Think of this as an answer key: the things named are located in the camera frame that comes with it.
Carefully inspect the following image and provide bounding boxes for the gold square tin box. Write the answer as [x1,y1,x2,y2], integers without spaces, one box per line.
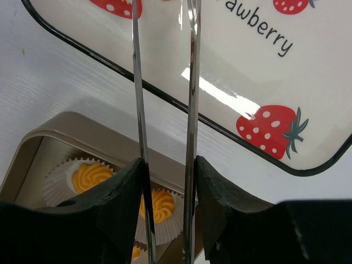
[1,112,185,263]

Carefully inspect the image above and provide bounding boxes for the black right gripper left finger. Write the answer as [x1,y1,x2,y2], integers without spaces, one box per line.
[1,159,145,263]

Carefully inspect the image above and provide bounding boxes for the strawberry print tray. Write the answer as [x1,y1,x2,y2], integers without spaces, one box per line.
[22,1,351,177]

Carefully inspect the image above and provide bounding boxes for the metal tongs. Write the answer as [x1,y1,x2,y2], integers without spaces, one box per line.
[132,1,201,263]

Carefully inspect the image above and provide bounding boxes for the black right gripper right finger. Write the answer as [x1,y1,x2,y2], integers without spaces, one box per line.
[196,156,351,263]

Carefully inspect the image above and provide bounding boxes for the orange swirl cookie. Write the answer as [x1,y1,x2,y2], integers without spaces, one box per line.
[151,190,175,223]
[71,162,113,194]
[131,246,141,262]

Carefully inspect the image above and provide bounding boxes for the white paper cupcake liner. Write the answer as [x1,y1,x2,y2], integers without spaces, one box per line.
[131,241,149,264]
[42,158,114,207]
[134,186,185,246]

